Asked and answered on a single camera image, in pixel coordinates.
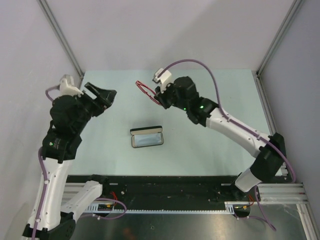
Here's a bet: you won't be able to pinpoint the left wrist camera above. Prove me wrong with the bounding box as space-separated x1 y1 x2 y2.
59 74 84 97

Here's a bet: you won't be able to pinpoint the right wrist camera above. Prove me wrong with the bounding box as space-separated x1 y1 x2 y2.
152 68 174 93

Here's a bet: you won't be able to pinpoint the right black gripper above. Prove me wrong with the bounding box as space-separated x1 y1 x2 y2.
154 81 189 111

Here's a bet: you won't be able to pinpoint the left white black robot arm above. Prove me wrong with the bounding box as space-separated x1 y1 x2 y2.
22 79 117 240

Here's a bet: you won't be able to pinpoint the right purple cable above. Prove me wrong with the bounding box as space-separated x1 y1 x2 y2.
161 59 297 232

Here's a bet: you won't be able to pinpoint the purple cable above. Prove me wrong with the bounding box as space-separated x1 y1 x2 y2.
31 86 128 240
161 59 297 232

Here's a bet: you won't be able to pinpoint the black glasses case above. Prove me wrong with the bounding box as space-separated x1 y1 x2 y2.
129 125 164 149

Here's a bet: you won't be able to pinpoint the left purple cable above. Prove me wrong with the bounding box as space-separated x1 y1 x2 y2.
31 86 128 240

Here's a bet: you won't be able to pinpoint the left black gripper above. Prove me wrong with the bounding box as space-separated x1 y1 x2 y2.
74 81 118 132

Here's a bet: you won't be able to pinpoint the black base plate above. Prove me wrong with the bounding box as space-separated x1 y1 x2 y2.
66 174 293 211

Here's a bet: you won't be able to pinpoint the blue cleaning cloth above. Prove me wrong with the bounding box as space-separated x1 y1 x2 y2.
132 132 163 148

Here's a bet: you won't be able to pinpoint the white cable duct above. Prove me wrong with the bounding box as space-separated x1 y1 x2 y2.
84 201 252 215

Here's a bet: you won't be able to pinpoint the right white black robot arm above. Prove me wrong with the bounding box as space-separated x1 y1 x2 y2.
154 76 285 201

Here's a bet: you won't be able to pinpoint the red sunglasses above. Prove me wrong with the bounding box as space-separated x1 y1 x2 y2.
135 80 161 106

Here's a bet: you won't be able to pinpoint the aluminium rail frame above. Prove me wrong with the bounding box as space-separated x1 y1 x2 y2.
63 70 320 240

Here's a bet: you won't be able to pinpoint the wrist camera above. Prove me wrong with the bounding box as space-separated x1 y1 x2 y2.
152 68 174 93
59 74 84 97

